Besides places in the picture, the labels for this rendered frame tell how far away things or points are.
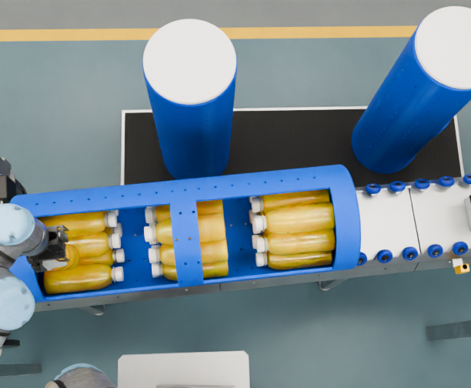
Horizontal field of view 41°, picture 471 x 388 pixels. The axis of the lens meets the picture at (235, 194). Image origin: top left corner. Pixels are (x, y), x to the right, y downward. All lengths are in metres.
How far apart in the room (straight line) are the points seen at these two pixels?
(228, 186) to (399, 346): 1.48
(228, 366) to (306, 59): 1.87
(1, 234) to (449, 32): 1.46
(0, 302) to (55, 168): 1.92
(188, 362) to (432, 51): 1.16
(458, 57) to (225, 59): 0.71
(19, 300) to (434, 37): 1.47
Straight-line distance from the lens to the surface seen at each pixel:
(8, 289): 1.07
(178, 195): 1.58
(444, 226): 1.98
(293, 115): 2.82
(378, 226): 1.92
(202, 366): 1.59
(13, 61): 3.20
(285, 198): 1.65
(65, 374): 1.47
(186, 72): 1.89
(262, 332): 2.75
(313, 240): 1.65
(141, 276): 1.77
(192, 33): 1.95
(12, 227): 1.17
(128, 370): 1.60
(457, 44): 2.08
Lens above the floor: 2.74
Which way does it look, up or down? 75 degrees down
